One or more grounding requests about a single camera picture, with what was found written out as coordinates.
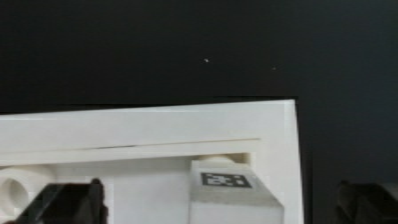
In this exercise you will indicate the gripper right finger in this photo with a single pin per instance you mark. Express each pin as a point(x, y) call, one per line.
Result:
point(367, 203)

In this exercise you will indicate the white square tabletop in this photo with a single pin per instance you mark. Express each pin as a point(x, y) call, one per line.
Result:
point(132, 145)

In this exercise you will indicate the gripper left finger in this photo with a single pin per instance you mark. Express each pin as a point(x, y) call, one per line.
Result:
point(68, 204)

